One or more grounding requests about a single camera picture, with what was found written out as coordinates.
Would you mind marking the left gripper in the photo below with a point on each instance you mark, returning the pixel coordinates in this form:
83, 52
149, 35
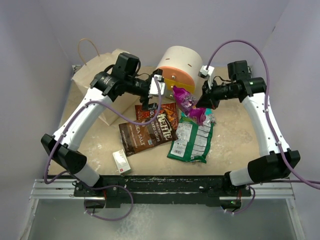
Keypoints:
144, 100

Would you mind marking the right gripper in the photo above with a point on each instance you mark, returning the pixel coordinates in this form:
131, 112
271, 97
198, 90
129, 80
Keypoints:
208, 92

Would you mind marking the teal snack bag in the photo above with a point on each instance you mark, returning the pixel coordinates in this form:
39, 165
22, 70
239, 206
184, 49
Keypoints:
208, 117

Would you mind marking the purple snack bag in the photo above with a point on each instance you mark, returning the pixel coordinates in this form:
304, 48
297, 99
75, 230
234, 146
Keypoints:
187, 102

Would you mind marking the green snack bag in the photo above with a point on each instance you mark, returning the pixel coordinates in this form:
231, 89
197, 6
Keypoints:
193, 141

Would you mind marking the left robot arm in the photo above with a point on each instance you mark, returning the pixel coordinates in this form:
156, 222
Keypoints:
106, 86

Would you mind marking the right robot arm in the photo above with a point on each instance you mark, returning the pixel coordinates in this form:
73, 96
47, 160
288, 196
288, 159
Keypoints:
276, 157

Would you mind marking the red chips bag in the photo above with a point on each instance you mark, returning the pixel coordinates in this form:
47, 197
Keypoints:
169, 108

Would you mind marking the brown Kettle chips bag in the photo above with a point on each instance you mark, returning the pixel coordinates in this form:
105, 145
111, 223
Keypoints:
137, 138

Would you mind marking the pastel mini drawer cabinet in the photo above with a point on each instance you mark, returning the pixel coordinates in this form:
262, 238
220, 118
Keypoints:
180, 67

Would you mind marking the small white box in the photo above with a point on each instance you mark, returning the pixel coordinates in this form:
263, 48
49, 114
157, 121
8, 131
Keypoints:
121, 162

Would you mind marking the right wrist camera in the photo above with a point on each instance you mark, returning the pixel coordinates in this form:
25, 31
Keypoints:
207, 72

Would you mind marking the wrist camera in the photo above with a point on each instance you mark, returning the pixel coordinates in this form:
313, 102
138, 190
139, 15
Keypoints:
207, 72
157, 86

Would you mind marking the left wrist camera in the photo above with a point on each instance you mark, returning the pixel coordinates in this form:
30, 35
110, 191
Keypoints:
157, 86

